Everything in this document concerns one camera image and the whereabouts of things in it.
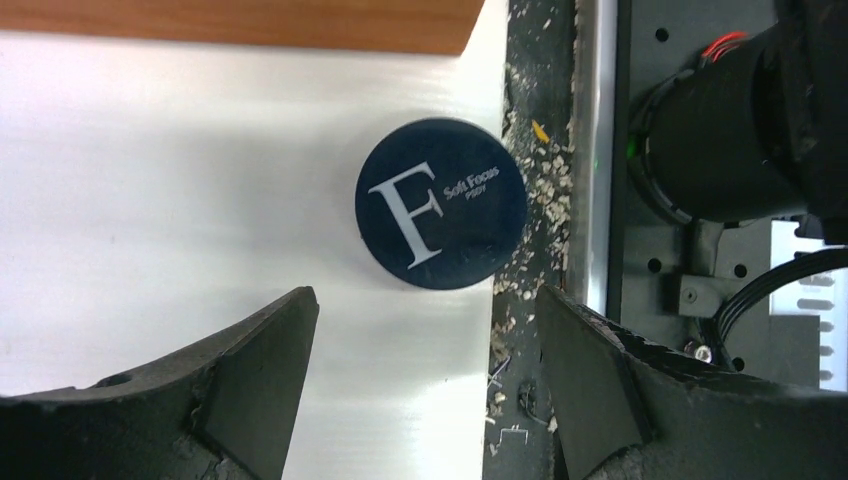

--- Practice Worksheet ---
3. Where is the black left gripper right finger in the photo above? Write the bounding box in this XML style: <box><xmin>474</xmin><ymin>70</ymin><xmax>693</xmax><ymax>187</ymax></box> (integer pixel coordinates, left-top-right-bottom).
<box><xmin>535</xmin><ymin>286</ymin><xmax>847</xmax><ymax>479</ymax></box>

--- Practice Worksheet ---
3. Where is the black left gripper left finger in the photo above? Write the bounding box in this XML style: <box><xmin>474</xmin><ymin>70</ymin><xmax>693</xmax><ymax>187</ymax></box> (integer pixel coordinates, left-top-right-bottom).
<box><xmin>1</xmin><ymin>287</ymin><xmax>320</xmax><ymax>479</ymax></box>

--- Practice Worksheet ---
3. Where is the round navy cream tin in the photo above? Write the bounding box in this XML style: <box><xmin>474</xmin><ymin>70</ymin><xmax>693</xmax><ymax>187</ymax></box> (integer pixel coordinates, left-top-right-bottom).
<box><xmin>354</xmin><ymin>118</ymin><xmax>528</xmax><ymax>290</ymax></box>

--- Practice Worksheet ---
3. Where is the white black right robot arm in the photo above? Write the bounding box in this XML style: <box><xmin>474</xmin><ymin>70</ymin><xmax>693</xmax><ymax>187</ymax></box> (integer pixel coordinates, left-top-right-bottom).
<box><xmin>627</xmin><ymin>1</ymin><xmax>847</xmax><ymax>245</ymax></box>

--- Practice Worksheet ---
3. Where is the orange compartment tray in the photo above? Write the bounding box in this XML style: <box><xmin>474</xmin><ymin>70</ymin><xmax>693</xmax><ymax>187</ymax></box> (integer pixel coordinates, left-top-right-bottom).
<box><xmin>1</xmin><ymin>0</ymin><xmax>483</xmax><ymax>55</ymax></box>

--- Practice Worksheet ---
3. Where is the black cable bundle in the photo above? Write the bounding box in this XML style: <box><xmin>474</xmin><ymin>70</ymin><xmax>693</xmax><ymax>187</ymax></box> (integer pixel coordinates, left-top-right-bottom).
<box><xmin>702</xmin><ymin>246</ymin><xmax>848</xmax><ymax>372</ymax></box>

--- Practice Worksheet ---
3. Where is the black metal base rail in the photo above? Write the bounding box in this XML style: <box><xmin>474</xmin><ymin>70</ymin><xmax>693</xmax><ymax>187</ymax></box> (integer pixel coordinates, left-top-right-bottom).
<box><xmin>606</xmin><ymin>0</ymin><xmax>823</xmax><ymax>389</ymax></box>

